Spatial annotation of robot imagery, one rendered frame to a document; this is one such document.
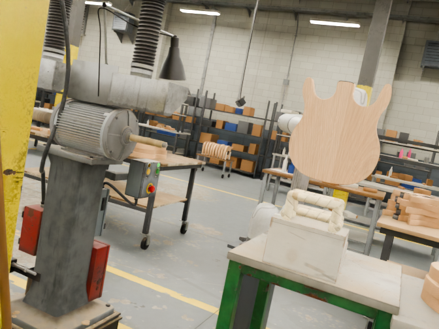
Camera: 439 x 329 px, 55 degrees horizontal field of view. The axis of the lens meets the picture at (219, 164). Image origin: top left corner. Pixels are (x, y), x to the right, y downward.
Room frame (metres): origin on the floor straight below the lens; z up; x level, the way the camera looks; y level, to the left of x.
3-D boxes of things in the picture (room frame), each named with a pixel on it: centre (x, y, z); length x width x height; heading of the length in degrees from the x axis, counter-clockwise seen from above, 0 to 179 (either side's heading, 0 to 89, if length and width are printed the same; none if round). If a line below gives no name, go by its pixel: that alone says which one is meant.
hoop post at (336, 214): (1.48, -0.44, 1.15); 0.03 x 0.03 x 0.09
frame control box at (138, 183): (2.32, 0.47, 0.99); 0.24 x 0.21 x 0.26; 67
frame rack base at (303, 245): (1.56, -0.38, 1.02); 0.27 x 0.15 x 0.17; 70
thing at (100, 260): (2.30, 0.64, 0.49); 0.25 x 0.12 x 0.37; 67
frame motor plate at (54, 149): (2.15, 0.71, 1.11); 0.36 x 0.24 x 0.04; 67
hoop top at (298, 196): (1.51, -0.36, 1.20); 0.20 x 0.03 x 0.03; 69
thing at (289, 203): (1.54, -0.28, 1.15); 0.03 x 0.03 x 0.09
